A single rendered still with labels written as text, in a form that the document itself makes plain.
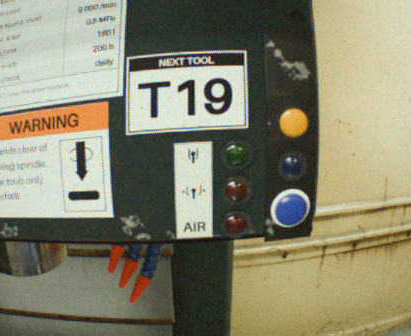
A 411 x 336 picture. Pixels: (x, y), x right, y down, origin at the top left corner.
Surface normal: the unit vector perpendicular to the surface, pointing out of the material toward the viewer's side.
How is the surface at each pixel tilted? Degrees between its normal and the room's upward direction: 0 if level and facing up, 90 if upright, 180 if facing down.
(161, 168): 90
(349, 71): 90
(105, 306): 90
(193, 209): 90
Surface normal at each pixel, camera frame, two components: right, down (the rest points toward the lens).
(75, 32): 0.11, 0.41
